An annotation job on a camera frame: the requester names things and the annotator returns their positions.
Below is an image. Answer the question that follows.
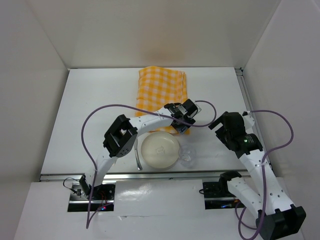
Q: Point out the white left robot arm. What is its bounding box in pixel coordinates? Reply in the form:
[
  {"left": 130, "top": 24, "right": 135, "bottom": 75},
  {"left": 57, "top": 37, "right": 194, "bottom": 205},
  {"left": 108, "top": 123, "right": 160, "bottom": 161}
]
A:
[{"left": 79, "top": 99, "right": 201, "bottom": 200}]

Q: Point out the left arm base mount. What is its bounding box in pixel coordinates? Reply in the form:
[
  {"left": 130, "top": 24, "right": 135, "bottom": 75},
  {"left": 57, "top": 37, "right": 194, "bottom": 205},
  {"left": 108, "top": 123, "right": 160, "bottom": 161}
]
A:
[{"left": 67, "top": 181, "right": 116, "bottom": 213}]

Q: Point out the cream round plate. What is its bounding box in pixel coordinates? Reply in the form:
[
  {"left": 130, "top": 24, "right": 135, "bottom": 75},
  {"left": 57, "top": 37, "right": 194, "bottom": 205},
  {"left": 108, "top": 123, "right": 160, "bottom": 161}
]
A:
[{"left": 140, "top": 131, "right": 180, "bottom": 170}]

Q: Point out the aluminium front rail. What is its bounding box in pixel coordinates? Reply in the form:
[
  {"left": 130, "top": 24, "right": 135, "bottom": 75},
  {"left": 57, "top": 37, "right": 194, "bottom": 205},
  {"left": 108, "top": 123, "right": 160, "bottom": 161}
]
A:
[{"left": 39, "top": 170, "right": 253, "bottom": 182}]

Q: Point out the silver table knife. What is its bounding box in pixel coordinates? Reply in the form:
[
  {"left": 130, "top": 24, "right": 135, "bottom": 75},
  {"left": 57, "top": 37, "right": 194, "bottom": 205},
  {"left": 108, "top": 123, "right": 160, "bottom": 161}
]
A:
[{"left": 133, "top": 138, "right": 143, "bottom": 171}]

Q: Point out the yellow white checkered cloth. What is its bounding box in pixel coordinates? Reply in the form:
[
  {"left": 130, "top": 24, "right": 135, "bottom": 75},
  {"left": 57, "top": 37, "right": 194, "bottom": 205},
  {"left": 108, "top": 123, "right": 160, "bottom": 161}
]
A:
[{"left": 134, "top": 65, "right": 192, "bottom": 136}]

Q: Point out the clear plastic cup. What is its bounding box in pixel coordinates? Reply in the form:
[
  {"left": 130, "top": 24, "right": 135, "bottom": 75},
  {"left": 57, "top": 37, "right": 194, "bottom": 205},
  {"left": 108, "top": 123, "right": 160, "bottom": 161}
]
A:
[{"left": 178, "top": 145, "right": 196, "bottom": 169}]

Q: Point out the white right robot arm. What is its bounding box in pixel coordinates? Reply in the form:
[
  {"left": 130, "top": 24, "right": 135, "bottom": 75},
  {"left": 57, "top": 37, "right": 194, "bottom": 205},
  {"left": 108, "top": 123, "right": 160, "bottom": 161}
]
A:
[{"left": 209, "top": 111, "right": 307, "bottom": 240}]

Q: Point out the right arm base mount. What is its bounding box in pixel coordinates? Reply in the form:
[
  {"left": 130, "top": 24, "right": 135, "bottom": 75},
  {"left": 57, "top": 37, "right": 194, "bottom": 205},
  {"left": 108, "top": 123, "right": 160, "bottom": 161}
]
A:
[{"left": 198, "top": 181, "right": 244, "bottom": 210}]

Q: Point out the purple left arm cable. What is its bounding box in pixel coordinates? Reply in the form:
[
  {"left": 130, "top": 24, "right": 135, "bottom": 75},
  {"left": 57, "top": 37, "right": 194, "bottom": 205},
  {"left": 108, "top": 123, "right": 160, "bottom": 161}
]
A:
[{"left": 81, "top": 100, "right": 217, "bottom": 230}]

